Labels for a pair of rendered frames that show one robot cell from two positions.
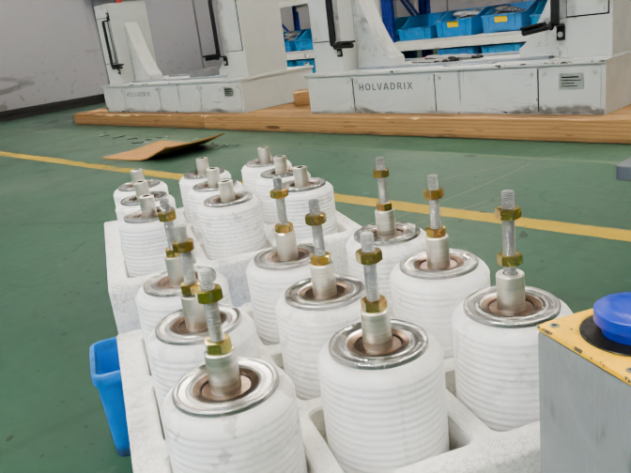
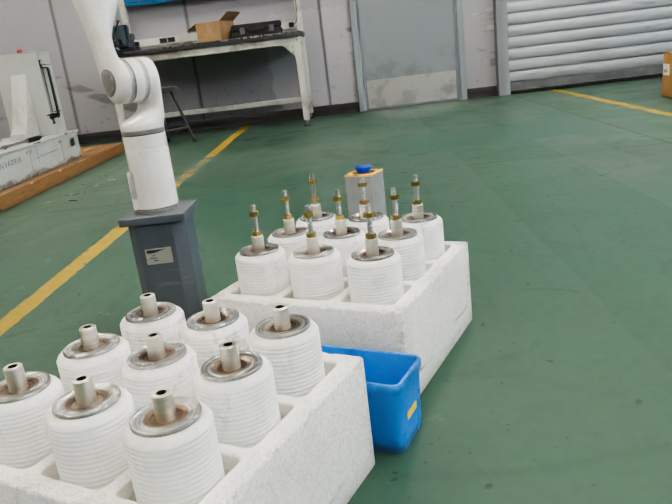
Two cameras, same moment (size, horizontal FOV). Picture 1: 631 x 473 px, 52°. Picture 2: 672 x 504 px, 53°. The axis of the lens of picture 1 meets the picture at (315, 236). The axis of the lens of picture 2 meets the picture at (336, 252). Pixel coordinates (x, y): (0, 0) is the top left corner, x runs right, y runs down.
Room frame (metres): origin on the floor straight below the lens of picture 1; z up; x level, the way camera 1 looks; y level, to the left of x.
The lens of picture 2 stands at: (1.47, 0.89, 0.60)
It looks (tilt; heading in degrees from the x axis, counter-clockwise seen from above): 17 degrees down; 225
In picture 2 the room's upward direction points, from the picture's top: 7 degrees counter-clockwise
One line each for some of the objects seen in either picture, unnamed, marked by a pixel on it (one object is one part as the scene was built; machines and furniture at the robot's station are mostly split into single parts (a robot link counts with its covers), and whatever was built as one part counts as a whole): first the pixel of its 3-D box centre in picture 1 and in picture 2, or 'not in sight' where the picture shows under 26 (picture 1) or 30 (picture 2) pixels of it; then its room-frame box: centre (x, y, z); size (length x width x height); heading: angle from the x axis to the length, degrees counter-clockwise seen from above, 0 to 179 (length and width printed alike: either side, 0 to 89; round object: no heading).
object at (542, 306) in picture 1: (511, 306); (316, 217); (0.48, -0.15, 0.25); 0.08 x 0.08 x 0.01
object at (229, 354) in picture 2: (142, 190); (229, 356); (1.05, 0.27, 0.26); 0.02 x 0.02 x 0.03
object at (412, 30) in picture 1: (429, 25); not in sight; (6.23, -1.28, 0.36); 0.50 x 0.38 x 0.21; 133
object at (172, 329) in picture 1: (198, 324); (397, 234); (0.52, 0.11, 0.25); 0.08 x 0.08 x 0.01
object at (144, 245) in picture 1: (161, 272); (291, 387); (0.93, 0.24, 0.16); 0.10 x 0.10 x 0.18
